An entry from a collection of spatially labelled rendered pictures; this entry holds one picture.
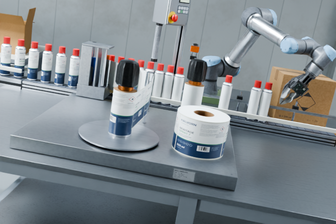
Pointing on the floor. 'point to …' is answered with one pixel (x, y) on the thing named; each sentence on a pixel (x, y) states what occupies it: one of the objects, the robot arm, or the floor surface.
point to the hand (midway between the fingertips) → (281, 101)
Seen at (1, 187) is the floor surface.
